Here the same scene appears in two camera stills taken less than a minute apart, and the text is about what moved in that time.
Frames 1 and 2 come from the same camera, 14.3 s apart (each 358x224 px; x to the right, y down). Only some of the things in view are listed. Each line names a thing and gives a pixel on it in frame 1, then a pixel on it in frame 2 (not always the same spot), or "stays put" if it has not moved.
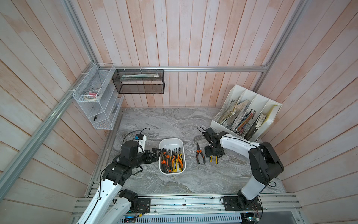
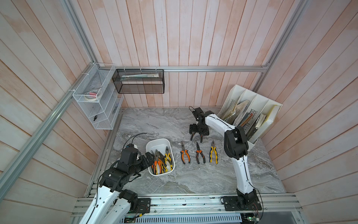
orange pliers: (166, 162) to (157, 161)
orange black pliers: (198, 150) stays put
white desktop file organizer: (246, 114) stays put
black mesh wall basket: (139, 80) stays put
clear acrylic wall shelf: (100, 96) stays put
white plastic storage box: (170, 143) to (160, 144)
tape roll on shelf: (91, 95) stays put
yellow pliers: (178, 159) to (168, 157)
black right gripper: (207, 152) to (192, 129)
